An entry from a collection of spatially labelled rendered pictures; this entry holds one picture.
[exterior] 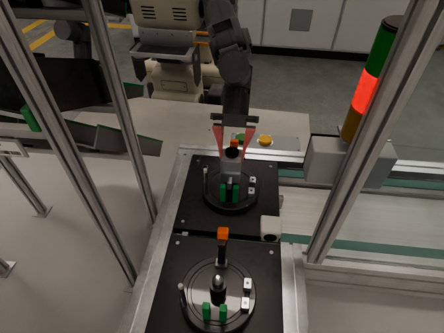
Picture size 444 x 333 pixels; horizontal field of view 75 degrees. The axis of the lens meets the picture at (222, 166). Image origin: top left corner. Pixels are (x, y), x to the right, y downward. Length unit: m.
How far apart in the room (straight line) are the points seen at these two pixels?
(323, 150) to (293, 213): 0.35
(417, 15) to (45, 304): 0.81
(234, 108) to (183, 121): 0.55
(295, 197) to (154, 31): 0.85
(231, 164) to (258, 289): 0.25
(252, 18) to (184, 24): 2.40
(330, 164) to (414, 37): 0.21
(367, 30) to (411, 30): 3.41
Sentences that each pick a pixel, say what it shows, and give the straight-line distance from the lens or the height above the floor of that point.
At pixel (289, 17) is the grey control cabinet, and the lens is 3.61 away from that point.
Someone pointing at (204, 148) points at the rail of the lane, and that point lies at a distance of 0.85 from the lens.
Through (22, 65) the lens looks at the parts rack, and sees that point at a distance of 0.35.
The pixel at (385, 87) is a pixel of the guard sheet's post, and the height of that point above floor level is 1.36.
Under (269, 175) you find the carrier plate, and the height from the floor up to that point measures 0.97.
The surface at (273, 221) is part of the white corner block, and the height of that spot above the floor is 0.99.
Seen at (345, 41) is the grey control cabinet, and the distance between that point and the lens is 3.76.
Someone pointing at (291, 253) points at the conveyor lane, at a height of 0.95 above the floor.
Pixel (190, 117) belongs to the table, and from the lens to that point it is 1.15.
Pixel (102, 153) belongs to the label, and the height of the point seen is 1.11.
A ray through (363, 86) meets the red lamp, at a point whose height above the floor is 1.34.
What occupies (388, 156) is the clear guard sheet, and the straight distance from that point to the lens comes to 0.45.
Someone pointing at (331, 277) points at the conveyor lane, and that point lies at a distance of 0.71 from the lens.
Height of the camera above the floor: 1.53
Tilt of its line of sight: 45 degrees down
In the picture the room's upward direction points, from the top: straight up
